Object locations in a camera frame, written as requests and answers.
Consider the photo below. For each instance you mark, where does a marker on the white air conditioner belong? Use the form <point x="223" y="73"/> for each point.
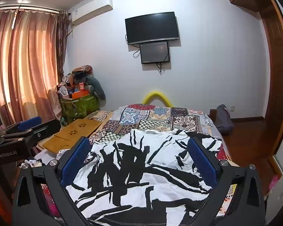
<point x="92" y="13"/>

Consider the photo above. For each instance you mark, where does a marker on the black and white patterned shirt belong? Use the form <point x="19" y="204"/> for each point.
<point x="143" y="183"/>

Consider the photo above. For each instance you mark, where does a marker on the bamboo lap desk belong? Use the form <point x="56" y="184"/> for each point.
<point x="73" y="131"/>

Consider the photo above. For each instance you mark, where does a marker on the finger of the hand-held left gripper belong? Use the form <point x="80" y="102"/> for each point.
<point x="47" y="130"/>
<point x="29" y="123"/>

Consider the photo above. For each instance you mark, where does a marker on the brown patterned curtain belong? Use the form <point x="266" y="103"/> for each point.
<point x="62" y="47"/>

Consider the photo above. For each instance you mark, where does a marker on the white wall socket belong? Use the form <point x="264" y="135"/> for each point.
<point x="231" y="108"/>

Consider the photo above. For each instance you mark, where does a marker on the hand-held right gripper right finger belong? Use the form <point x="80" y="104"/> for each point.
<point x="202" y="163"/>

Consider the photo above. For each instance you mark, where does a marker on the pile of mixed clutter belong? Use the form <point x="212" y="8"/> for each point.
<point x="73" y="80"/>

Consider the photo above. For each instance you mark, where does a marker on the green storage bag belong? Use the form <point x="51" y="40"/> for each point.
<point x="80" y="106"/>

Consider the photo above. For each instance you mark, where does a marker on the pink curtain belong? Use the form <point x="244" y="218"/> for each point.
<point x="26" y="63"/>

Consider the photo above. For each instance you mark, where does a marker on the pink cloth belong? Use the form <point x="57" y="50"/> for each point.
<point x="273" y="184"/>

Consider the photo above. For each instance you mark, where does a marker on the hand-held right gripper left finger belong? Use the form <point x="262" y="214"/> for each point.
<point x="75" y="161"/>

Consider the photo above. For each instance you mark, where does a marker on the grey bag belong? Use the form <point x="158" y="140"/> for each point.
<point x="223" y="120"/>

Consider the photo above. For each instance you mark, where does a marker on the wooden door frame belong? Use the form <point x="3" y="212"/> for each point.
<point x="277" y="75"/>

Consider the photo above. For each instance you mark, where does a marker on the small black wall monitor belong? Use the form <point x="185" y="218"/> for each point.
<point x="155" y="52"/>

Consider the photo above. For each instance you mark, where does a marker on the black wall television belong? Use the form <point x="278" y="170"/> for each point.
<point x="152" y="27"/>

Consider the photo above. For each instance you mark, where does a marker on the grey cloth bundle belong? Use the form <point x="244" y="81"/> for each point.
<point x="96" y="87"/>

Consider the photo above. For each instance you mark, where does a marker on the orange box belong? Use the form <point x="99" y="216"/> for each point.
<point x="81" y="94"/>

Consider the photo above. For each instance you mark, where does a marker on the yellow foam tube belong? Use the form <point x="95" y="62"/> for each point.
<point x="158" y="94"/>

